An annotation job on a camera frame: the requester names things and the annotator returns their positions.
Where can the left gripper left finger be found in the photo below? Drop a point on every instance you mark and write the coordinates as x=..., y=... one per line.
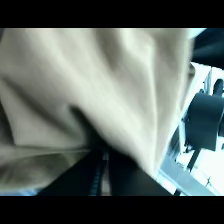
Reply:
x=78, y=176

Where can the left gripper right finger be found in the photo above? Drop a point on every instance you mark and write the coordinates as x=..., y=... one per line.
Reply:
x=133, y=180

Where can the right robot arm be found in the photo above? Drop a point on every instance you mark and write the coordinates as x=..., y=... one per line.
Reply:
x=205, y=120

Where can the beige shirt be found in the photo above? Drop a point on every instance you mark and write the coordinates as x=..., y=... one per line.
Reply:
x=100, y=83

